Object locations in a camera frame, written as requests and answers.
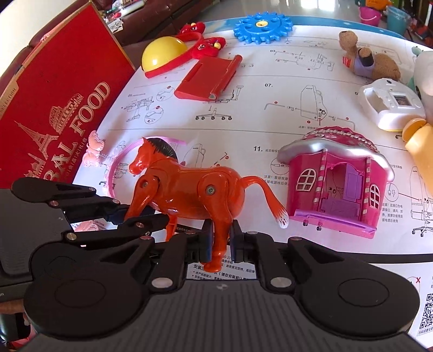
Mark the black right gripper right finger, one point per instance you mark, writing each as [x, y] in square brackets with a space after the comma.
[260, 250]

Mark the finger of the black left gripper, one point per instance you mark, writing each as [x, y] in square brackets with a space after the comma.
[130, 230]
[78, 202]

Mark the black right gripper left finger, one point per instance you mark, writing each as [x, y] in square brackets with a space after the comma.
[188, 245]

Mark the orange plastic toy horse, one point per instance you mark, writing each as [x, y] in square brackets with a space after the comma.
[216, 193]

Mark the pink butterfly headband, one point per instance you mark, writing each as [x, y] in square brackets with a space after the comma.
[95, 157]

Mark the red food gift box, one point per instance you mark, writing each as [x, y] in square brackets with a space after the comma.
[59, 95]

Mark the white instruction sheet poster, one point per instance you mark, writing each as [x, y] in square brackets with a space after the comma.
[280, 92]

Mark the pink toy house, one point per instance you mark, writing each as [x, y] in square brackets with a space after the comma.
[336, 180]

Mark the red plastic phone stand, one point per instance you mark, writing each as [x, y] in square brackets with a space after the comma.
[208, 78]

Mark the yellow plastic half ball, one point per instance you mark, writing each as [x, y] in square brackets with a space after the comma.
[162, 51]

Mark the red plush lion headband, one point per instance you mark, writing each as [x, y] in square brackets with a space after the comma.
[198, 47]

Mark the yellow orange plastic bottle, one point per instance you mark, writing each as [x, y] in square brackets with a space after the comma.
[418, 138]

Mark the blue plastic gear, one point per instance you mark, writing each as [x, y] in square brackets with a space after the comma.
[263, 27]

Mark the brown plush bear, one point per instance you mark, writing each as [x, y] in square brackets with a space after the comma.
[363, 62]

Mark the pink plastic bucket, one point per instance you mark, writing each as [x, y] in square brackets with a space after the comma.
[369, 16]

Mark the teal plastic bucket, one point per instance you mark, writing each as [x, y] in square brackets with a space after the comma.
[397, 20]

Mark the white toy camera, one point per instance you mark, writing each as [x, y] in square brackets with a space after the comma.
[390, 105]

